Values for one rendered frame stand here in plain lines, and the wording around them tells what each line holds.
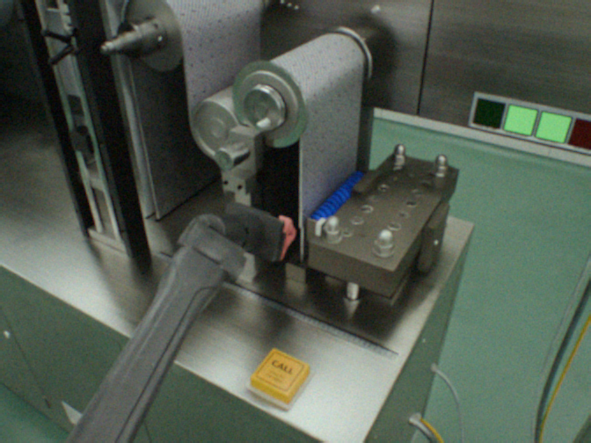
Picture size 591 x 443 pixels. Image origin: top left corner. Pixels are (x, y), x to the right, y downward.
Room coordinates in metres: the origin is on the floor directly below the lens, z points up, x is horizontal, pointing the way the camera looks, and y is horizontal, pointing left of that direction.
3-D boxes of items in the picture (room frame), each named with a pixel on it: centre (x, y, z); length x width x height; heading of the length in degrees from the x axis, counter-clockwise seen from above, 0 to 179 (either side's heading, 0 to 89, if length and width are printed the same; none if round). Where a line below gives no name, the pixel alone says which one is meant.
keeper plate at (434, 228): (0.80, -0.28, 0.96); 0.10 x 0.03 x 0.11; 149
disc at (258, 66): (0.78, 0.04, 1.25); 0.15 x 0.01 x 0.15; 59
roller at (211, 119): (0.95, 0.08, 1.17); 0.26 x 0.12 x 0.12; 149
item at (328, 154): (0.86, -0.07, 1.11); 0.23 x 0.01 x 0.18; 149
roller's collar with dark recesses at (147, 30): (0.89, 0.27, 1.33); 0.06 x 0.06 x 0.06; 59
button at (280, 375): (0.50, 0.02, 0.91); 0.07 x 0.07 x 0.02; 59
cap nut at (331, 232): (0.71, -0.06, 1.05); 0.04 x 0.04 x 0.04
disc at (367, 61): (1.00, -0.09, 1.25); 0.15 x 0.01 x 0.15; 59
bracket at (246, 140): (0.77, 0.09, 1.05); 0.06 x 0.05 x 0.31; 149
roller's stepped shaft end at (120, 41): (0.84, 0.30, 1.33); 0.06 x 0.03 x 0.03; 149
